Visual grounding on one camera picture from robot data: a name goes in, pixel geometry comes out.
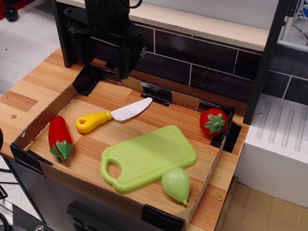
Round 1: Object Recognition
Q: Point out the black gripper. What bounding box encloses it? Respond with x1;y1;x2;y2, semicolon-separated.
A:
64;0;146;79

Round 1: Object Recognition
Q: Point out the yellow handled white toy knife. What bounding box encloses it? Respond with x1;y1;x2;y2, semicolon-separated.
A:
75;97;153;133

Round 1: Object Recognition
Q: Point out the light wooden shelf board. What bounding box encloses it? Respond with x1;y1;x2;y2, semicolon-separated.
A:
55;0;270;52

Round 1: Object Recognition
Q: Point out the green plastic cutting board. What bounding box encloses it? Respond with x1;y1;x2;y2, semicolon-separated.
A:
100;125;197;193

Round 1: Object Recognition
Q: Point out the red toy chili pepper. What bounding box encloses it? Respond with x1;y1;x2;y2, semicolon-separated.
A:
48;116;74;161

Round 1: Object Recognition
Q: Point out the black caster wheel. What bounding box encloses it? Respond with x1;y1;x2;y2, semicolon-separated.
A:
4;5;18;22

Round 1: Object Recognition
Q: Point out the red toy strawberry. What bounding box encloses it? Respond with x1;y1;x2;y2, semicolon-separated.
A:
199;108;228;136

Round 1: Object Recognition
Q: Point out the green toy pear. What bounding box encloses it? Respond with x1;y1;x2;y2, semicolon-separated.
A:
162;167;191;205

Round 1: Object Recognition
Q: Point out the white toy sink drainer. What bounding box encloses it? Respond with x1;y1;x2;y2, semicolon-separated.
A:
235;94;308;207

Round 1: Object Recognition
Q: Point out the black shelf post left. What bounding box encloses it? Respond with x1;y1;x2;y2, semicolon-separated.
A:
51;0;78;68

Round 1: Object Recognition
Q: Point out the black shelf post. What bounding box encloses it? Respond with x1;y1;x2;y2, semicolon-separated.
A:
243;0;291;125
51;0;78;68

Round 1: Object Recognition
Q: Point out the black shelf post right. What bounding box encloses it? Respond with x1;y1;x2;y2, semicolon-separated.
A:
243;0;291;125

